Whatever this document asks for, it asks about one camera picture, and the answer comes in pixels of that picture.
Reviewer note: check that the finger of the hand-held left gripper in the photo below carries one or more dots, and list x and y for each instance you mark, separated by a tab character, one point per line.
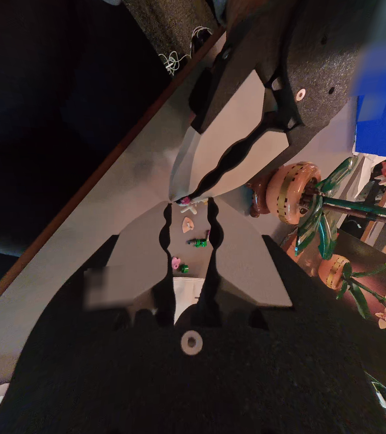
226	118
257	159

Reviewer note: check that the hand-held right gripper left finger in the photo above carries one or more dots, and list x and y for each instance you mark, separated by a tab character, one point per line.
138	244

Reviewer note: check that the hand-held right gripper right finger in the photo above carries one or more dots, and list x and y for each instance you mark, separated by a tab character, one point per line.
247	264

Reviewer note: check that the small magenta brick piece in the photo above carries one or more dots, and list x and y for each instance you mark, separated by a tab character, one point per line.
186	200

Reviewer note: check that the grey desk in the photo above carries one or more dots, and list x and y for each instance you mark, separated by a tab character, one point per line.
77	237

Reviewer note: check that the small pink brick piece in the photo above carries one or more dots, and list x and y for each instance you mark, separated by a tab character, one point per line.
176	262

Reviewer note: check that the brick orchid plant in pot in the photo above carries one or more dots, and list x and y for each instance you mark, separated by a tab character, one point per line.
294	193

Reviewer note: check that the small green brick stud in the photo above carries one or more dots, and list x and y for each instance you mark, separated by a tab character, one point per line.
184	268

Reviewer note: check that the pale pink brick petal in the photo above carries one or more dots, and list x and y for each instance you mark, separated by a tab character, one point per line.
187	225

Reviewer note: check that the green brick stem piece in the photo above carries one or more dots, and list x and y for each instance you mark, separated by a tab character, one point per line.
199	242

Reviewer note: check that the white brick flower piece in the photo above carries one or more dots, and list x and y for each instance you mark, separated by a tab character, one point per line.
187	208

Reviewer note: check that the blue plastic bin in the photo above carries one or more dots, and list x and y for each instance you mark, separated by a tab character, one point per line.
382	135

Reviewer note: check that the clear plastic bag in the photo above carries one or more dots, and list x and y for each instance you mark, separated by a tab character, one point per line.
369	173

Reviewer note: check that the dark printed box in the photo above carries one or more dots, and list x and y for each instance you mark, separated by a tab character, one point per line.
365	271

